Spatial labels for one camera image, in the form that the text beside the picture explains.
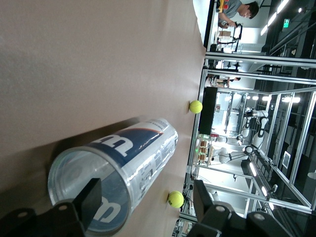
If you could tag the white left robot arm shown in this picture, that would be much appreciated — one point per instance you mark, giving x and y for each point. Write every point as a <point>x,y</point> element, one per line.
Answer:
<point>223,156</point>

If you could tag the cardboard box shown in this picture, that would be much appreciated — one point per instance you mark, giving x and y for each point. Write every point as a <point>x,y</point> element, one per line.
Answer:
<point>224,35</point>

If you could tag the black trolley frame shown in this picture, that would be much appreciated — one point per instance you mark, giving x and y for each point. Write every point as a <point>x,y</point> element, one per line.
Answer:
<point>239,37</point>

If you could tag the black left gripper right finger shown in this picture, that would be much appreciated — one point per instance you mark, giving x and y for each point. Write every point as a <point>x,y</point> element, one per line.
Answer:
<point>214,219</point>

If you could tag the aluminium cage frame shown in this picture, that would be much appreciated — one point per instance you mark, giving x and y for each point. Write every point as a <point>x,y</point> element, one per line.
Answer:
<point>303,138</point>

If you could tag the black monitor screen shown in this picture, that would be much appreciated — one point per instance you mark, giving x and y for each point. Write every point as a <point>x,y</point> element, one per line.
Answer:
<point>207,111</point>

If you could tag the brown table cover mat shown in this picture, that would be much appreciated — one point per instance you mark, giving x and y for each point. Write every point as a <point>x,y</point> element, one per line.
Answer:
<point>74,61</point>

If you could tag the green exit sign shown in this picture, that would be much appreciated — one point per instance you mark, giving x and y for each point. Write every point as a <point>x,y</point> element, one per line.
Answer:
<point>286,23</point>

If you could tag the orange packaged snacks pile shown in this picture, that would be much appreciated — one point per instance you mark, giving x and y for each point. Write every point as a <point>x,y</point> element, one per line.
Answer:
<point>203,149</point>

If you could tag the white tablet screen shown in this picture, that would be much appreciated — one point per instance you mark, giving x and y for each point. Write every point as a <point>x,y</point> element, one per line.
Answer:
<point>286,159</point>

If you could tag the aluminium frame beam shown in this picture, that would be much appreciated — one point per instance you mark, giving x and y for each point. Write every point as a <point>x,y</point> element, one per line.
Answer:
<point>259,60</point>

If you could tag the yellow tennis ball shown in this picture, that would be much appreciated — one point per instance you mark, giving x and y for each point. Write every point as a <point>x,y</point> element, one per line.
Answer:
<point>175,199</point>
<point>195,106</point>

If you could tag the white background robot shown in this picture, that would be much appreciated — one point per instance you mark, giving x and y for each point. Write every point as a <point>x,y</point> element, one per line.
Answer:
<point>263,123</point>

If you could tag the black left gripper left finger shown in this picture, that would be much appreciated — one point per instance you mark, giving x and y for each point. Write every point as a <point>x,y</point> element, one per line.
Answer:
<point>71,217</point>

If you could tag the person in white shirt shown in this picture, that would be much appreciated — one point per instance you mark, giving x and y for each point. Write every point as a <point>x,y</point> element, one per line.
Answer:
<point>222,81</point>

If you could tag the long ceiling light strip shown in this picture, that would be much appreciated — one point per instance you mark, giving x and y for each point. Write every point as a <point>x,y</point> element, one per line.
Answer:
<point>269,22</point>
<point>282,6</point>

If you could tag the person in grey shirt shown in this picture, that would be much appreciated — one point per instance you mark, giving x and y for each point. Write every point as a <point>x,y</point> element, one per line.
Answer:
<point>232,10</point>

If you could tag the clear blue tennis ball can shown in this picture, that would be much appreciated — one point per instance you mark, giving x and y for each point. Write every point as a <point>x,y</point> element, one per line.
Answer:
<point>138,148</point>

